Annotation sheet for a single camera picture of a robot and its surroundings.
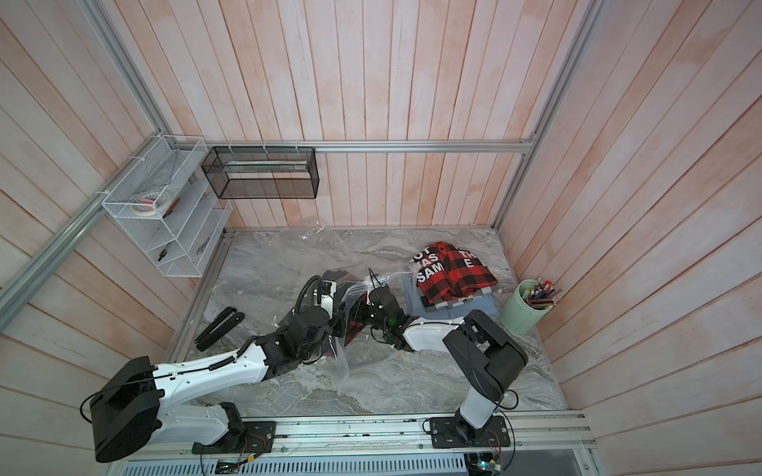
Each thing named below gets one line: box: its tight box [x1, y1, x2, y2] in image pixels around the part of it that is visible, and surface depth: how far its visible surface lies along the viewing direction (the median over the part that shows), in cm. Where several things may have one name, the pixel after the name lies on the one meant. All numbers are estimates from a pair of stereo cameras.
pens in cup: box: [520, 277, 563, 311], surface depth 83 cm
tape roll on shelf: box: [129, 191, 168, 218], surface depth 74 cm
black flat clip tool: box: [194, 306, 246, 353], surface depth 93 cm
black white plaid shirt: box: [416, 285, 493, 312], surface depth 97 cm
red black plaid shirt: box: [409, 240, 499, 304], surface depth 100 cm
